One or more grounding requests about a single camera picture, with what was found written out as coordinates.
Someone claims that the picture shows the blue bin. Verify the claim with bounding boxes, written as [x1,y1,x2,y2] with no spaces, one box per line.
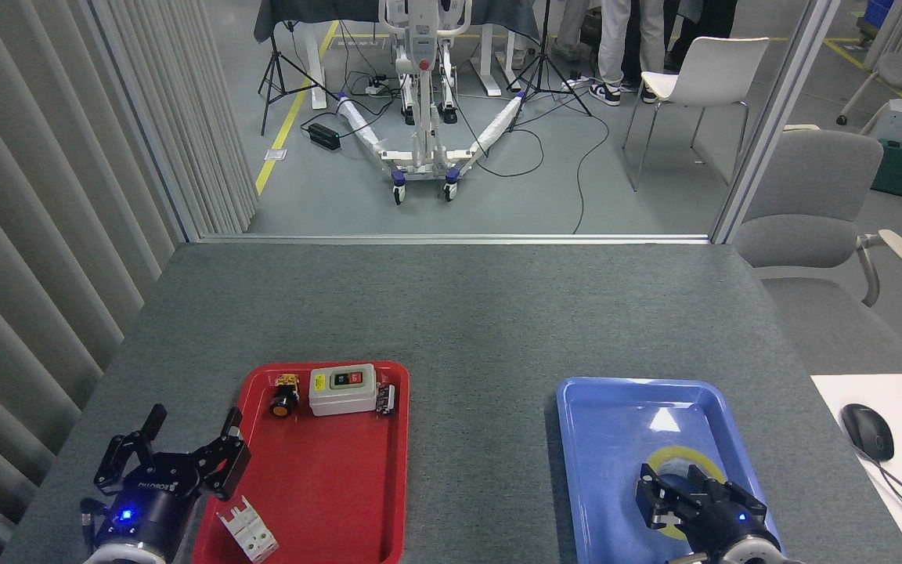
[861,0,895,33]

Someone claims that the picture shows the black power adapter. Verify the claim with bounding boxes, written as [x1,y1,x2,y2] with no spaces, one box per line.
[307,122,341,153]

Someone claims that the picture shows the silver post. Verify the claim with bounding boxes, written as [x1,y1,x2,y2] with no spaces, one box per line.
[709,0,843,245]

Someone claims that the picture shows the person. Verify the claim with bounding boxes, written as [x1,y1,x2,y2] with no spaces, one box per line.
[588,0,660,107]
[630,0,740,87]

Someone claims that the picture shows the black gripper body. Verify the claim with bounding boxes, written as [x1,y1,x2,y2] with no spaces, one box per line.
[94,461,206,559]
[685,501,781,554]

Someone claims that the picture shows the black and orange push button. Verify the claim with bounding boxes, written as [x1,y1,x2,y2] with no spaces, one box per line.
[269,374,301,418]

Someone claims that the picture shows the desk with dark cloth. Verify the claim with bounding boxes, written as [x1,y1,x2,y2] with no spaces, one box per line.
[253,0,543,110]

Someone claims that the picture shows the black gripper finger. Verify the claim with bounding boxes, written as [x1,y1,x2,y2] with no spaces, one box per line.
[636,463,703,530]
[93,404,168,495]
[188,407,253,503]
[687,464,767,511]

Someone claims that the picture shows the grey vertical blinds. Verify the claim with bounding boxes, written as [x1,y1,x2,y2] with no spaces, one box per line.
[0,0,261,564]

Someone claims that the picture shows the black computer mouse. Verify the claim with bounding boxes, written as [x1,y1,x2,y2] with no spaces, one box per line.
[841,403,895,462]

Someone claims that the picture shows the white plastic block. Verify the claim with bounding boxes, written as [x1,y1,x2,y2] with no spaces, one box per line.
[216,497,280,564]

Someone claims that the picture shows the blue plastic tray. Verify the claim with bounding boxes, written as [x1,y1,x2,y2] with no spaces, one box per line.
[557,377,790,564]

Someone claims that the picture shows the white chair with metal legs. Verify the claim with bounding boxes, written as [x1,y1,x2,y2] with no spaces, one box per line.
[622,36,770,193]

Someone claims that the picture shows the long black floor cable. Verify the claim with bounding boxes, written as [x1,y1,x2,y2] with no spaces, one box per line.
[473,92,613,235]

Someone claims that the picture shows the grey office chair with armrest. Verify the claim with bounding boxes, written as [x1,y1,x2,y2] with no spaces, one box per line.
[733,128,902,375]

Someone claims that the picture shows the red plastic tray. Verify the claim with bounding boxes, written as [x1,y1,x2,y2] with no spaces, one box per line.
[191,361,410,564]

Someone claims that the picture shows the black tripod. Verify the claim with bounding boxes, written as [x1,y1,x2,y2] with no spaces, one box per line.
[258,0,339,136]
[507,0,594,131]

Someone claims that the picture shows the white stand on wheels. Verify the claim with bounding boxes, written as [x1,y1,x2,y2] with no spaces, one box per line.
[336,0,527,205]

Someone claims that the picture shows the yellow tape roll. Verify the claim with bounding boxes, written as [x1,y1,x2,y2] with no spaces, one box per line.
[649,446,727,542]

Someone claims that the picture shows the grey two-button switch box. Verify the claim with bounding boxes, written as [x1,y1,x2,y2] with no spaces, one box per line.
[308,363,378,417]

